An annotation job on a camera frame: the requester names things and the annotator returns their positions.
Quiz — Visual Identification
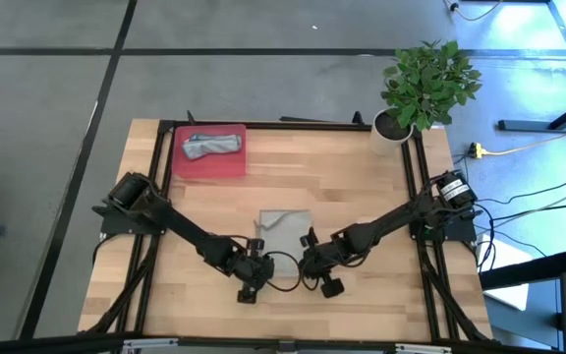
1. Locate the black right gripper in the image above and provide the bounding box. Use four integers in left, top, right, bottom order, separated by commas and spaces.
298, 226, 347, 300

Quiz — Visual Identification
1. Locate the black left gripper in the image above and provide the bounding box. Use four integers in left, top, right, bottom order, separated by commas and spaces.
223, 237, 277, 305

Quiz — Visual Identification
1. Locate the grey microfiber towel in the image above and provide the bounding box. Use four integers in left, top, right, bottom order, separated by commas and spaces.
254, 209, 313, 279

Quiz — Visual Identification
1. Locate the light blue microfiber towel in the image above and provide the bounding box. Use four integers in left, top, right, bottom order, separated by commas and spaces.
181, 133, 244, 161

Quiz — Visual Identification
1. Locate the red plastic basket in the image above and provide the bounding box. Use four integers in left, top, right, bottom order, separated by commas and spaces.
171, 123, 248, 181

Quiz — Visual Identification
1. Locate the white cup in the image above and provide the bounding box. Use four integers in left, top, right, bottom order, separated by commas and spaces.
368, 106, 416, 157

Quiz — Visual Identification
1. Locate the white box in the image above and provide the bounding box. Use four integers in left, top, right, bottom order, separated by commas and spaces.
477, 233, 535, 312

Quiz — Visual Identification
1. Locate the green leafy plant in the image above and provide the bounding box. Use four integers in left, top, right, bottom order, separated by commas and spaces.
379, 38, 483, 133

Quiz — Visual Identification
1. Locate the dark side desk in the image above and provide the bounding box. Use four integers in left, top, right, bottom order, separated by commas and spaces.
478, 248, 566, 354

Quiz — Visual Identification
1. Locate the black desk leg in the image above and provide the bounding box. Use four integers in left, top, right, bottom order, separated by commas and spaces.
496, 90, 566, 133

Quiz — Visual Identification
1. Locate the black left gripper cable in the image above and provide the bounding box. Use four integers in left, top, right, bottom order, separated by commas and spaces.
261, 250, 303, 293

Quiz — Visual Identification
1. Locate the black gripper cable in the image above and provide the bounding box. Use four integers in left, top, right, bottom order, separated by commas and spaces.
261, 250, 303, 293
299, 267, 323, 293

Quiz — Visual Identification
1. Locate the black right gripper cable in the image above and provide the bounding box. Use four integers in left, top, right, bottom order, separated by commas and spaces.
299, 267, 323, 293

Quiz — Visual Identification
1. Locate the black aluminium table frame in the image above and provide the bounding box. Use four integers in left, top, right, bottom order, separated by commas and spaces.
0, 110, 564, 354

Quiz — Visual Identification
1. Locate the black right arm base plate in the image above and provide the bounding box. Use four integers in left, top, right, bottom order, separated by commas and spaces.
407, 202, 478, 243

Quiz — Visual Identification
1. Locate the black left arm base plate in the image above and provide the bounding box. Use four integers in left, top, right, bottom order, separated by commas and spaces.
91, 196, 171, 236

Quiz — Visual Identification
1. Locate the yellow floor cable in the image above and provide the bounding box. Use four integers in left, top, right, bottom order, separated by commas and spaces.
479, 121, 566, 157

